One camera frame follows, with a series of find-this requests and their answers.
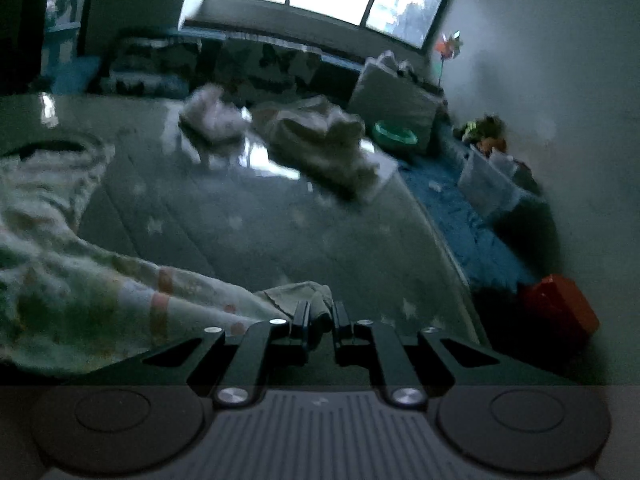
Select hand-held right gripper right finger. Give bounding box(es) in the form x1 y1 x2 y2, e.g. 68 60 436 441
332 302 501 407

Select green and orange toys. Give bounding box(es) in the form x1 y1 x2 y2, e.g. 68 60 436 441
454 115 510 154

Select folded beige garment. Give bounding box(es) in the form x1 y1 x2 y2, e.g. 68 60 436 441
252 95 381 203

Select crumpled white garment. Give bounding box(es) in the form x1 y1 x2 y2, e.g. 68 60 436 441
179 84 253 147

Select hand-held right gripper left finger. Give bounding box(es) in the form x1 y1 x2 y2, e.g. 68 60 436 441
143 301 314 408

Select butterfly-print panel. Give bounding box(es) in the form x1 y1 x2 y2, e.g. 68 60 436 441
100 35 323 105

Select colourful pinwheel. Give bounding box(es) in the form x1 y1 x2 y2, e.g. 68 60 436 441
433 31 464 89

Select grey star-print mat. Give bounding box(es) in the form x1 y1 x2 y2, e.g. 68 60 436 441
0 94 491 361

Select pastel printed garment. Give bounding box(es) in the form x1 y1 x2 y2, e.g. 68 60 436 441
0 136 335 377

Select grey square cushion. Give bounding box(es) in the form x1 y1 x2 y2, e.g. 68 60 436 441
349 58 445 155

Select green round dish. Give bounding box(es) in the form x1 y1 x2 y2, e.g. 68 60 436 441
373 120 419 147

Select red box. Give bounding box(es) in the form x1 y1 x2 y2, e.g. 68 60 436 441
519 274 600 345

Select white storage box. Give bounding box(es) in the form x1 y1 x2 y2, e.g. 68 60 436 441
459 146 542 218

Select blue rug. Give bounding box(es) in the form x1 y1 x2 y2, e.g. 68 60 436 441
398 125 546 301

